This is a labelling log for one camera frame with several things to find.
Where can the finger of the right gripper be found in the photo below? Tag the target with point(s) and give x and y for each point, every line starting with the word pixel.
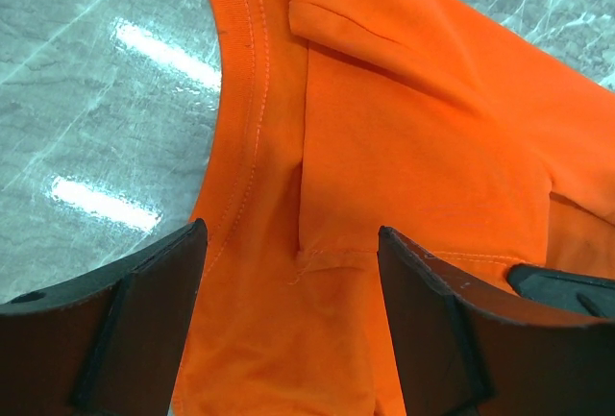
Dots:
pixel 576 293

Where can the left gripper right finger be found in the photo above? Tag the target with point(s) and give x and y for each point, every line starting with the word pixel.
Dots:
pixel 465 347

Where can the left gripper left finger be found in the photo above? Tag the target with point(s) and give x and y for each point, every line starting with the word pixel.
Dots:
pixel 109 342

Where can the orange t shirt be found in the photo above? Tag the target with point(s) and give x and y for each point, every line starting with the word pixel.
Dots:
pixel 339 117

